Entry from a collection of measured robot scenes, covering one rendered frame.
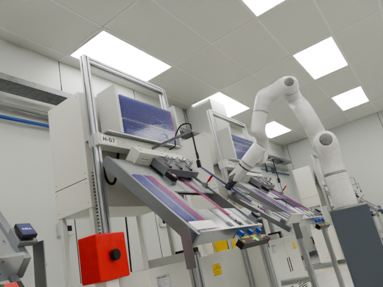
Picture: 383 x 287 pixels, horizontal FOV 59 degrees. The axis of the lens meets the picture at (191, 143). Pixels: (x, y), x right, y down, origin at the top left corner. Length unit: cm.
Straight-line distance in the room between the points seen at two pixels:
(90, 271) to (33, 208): 212
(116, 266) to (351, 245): 115
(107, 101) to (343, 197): 144
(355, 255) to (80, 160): 154
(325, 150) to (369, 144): 760
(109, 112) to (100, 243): 103
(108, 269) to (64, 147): 112
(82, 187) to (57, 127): 47
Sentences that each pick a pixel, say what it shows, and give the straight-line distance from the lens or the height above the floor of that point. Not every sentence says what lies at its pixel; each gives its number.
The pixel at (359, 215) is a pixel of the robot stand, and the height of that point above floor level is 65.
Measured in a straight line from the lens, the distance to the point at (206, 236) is 158.
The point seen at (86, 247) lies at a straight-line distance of 130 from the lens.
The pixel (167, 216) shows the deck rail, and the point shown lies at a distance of 160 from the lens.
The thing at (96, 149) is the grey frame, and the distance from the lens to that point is 193.
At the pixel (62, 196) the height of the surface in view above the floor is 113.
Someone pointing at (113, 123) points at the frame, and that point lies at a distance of 207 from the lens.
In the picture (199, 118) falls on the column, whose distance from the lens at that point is 565.
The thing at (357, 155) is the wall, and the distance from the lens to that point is 951.
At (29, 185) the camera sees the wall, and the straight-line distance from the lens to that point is 339.
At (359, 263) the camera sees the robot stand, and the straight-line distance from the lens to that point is 191.
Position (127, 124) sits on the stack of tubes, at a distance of 209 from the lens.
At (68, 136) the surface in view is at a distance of 220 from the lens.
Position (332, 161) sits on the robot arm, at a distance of 195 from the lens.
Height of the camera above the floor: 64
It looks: 18 degrees up
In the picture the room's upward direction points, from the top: 12 degrees counter-clockwise
